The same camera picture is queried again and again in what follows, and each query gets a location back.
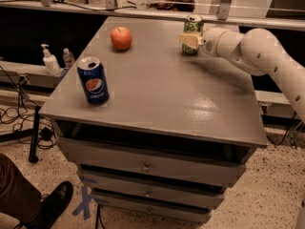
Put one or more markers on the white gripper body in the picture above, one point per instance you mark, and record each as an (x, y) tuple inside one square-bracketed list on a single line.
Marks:
[(210, 42)]

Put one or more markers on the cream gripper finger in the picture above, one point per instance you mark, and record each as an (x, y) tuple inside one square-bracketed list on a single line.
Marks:
[(192, 40)]

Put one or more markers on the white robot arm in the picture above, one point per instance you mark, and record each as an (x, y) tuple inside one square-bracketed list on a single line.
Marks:
[(256, 52)]

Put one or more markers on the blue pepsi can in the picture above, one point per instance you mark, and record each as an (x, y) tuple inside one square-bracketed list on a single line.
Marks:
[(93, 80)]

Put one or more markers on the red apple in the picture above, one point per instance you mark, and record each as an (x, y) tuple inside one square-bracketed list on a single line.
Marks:
[(121, 38)]

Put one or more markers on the grey drawer cabinet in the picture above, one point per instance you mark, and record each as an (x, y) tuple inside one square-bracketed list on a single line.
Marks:
[(176, 131)]

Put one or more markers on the clear plastic water bottle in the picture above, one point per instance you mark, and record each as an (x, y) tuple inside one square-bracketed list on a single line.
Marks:
[(68, 58)]

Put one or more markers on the white pump sanitizer bottle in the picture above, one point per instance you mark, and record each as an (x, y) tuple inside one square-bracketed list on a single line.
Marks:
[(50, 61)]

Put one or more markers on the black stand leg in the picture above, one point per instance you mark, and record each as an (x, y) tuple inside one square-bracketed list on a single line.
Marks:
[(34, 138)]

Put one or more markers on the black leather shoe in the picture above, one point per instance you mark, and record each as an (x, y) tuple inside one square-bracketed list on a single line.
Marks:
[(52, 208)]

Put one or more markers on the brown trouser leg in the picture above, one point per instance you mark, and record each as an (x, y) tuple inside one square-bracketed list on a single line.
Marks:
[(18, 197)]

